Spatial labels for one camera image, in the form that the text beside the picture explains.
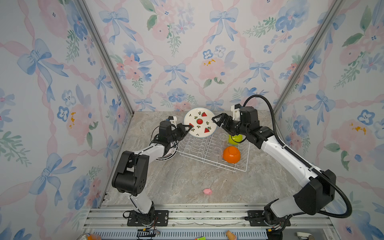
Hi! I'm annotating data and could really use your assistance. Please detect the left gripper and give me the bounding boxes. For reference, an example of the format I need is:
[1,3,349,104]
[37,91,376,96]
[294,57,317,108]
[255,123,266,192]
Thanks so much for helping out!
[167,124,192,144]

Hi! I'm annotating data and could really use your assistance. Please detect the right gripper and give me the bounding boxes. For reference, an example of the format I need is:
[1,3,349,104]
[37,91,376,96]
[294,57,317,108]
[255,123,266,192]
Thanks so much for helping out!
[212,114,249,138]

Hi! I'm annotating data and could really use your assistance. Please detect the watermelon pattern plate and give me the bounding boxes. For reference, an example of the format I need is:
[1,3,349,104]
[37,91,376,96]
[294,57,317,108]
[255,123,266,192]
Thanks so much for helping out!
[184,108,217,139]

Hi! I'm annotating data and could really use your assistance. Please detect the red green rimmed plate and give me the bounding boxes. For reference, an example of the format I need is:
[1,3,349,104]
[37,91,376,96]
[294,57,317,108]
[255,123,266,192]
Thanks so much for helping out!
[156,142,178,161]

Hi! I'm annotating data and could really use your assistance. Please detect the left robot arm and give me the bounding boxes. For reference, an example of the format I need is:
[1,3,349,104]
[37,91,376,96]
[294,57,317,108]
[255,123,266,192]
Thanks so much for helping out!
[112,119,193,226]

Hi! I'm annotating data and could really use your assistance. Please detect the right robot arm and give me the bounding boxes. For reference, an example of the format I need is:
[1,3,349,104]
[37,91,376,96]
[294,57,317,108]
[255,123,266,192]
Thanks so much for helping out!
[212,107,336,226]

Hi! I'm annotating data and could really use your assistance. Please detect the lime green bowl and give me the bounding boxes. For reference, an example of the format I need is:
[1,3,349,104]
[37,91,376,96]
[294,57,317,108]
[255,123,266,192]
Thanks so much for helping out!
[228,135,243,146]

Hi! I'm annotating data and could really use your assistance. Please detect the clear glass cup front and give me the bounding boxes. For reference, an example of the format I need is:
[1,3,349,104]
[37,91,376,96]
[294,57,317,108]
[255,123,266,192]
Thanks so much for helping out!
[212,147,223,158]

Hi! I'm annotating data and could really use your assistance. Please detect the orange bowl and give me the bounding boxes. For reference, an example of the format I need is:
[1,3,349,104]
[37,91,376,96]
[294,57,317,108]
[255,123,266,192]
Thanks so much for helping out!
[223,146,241,164]

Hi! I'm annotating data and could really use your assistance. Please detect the small pink object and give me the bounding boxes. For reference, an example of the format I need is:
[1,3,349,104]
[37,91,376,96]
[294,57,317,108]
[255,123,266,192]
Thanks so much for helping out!
[203,188,213,195]

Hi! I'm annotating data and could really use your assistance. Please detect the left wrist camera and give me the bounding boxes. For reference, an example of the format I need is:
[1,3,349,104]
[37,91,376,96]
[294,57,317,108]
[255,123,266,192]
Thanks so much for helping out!
[168,116,177,127]

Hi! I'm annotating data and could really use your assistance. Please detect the white wire dish rack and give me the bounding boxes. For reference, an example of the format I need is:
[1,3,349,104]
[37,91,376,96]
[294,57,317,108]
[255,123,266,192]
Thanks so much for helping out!
[178,128,250,172]

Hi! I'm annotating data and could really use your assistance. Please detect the right aluminium corner post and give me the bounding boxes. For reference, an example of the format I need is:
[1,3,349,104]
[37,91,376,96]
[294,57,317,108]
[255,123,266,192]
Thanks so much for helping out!
[274,0,345,115]

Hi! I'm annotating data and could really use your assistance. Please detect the aluminium corner post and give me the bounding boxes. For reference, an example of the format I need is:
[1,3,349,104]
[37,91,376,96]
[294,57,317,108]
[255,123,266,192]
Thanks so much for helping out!
[274,0,345,115]
[74,0,134,117]

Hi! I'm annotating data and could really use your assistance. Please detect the black corrugated cable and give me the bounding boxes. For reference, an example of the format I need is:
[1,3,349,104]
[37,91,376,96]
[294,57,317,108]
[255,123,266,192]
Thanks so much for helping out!
[242,94,353,219]

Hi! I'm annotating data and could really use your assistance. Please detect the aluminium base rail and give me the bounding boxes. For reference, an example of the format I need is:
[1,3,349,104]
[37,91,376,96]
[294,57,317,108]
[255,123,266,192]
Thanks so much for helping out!
[83,204,340,240]

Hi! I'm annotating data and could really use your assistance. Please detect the left aluminium corner post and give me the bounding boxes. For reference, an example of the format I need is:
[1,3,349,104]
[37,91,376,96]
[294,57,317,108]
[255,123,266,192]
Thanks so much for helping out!
[74,0,134,117]

